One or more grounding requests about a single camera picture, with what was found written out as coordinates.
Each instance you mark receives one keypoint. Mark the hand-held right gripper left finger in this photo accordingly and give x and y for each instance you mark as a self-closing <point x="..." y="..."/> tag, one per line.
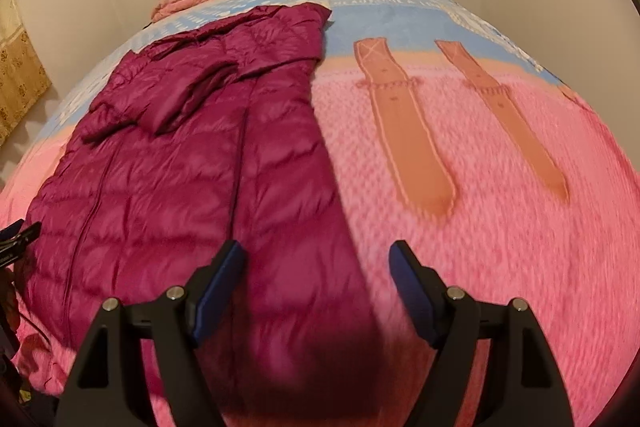
<point x="220" y="287"/>

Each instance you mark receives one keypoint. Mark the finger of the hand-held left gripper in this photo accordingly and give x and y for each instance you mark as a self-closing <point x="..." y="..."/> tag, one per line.
<point x="20" y="237"/>

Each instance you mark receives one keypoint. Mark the magenta puffer jacket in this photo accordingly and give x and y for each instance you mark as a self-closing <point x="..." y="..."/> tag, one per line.
<point x="175" y="182"/>

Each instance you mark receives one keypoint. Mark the pink and blue printed blanket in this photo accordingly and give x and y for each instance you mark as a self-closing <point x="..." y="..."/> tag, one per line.
<point x="500" y="232"/>

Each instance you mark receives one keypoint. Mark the wide beige floral curtain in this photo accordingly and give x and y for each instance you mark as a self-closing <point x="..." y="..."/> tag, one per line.
<point x="20" y="72"/>

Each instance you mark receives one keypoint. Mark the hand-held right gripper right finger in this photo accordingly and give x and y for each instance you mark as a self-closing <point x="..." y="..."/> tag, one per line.
<point x="415" y="292"/>

